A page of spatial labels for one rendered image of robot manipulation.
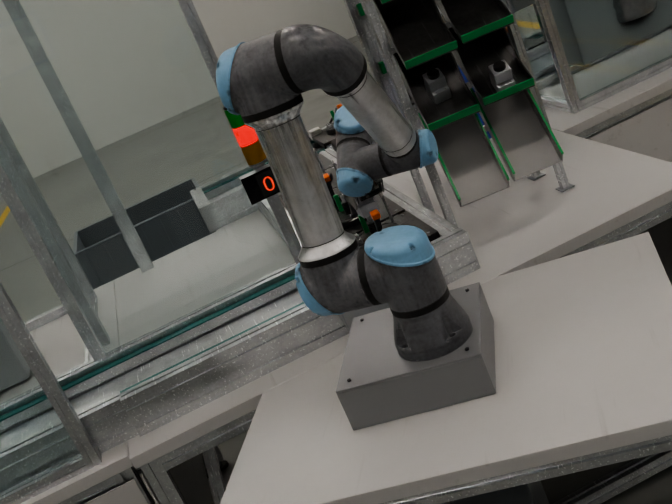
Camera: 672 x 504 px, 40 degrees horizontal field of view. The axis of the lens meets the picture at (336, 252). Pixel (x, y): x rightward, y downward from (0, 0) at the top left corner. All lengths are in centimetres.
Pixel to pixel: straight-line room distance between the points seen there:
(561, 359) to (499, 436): 23
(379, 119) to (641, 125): 152
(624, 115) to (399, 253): 159
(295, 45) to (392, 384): 64
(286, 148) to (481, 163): 79
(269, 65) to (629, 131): 173
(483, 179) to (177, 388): 89
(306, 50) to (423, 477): 75
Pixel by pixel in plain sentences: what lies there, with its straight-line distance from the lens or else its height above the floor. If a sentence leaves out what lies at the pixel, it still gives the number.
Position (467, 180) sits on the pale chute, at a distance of 234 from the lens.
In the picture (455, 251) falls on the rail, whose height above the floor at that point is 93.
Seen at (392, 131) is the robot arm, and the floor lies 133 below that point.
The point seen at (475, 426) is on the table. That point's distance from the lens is 170.
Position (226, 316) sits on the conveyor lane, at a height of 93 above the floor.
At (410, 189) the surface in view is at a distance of 300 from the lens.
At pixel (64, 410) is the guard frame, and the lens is 215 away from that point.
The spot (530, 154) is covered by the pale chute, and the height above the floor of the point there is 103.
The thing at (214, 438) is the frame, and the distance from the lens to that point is 217.
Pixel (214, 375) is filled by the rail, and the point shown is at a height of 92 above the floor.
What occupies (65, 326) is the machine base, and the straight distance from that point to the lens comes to 323.
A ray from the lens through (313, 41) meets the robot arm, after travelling 163.
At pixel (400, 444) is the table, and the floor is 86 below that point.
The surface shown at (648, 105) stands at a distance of 319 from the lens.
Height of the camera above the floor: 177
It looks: 19 degrees down
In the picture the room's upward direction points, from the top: 23 degrees counter-clockwise
